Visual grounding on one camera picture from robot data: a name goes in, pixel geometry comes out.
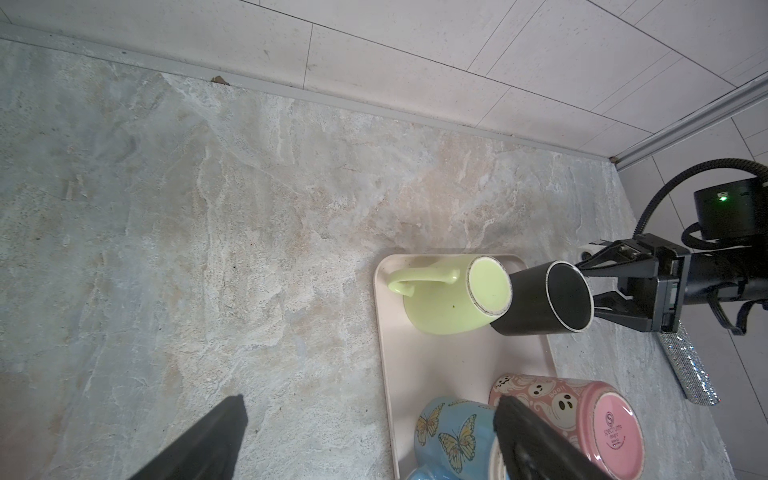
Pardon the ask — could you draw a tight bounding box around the pink ghost mug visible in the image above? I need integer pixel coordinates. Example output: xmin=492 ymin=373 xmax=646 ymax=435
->
xmin=488 ymin=373 xmax=646 ymax=479

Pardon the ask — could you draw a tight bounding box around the black mug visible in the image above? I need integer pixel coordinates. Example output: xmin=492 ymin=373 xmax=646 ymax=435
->
xmin=491 ymin=260 xmax=594 ymax=336

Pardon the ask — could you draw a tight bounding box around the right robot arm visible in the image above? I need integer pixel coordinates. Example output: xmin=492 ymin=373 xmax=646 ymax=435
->
xmin=576 ymin=158 xmax=767 ymax=336

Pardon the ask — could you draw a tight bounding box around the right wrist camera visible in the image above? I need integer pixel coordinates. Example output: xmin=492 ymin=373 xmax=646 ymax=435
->
xmin=578 ymin=243 xmax=607 ymax=261

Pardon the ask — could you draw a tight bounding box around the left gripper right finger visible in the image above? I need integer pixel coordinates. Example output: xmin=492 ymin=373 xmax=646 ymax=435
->
xmin=493 ymin=396 xmax=610 ymax=480

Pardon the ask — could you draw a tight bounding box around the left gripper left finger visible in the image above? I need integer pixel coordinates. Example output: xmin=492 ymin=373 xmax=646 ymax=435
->
xmin=132 ymin=395 xmax=248 ymax=479

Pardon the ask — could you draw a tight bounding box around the blue butterfly mug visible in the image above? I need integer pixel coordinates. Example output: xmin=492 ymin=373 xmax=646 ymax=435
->
xmin=408 ymin=396 xmax=509 ymax=480

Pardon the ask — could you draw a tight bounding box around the light green mug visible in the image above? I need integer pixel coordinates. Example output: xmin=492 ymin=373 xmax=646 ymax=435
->
xmin=387 ymin=254 xmax=513 ymax=335

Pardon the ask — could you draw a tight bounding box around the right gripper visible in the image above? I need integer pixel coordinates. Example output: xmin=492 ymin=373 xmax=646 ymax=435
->
xmin=575 ymin=234 xmax=690 ymax=333

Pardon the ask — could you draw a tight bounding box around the beige tray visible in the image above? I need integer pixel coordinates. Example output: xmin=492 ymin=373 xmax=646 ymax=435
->
xmin=373 ymin=254 xmax=557 ymax=479

